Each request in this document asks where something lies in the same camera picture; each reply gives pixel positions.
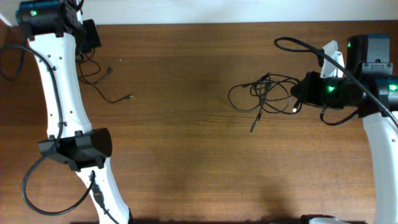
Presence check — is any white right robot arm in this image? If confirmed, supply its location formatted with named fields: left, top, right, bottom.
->
left=290, top=34, right=397, bottom=223

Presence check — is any thin black micro-USB cable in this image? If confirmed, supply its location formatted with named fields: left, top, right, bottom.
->
left=76, top=51, right=134, bottom=104

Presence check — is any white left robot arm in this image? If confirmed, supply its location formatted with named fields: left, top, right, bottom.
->
left=16, top=1, right=133, bottom=223

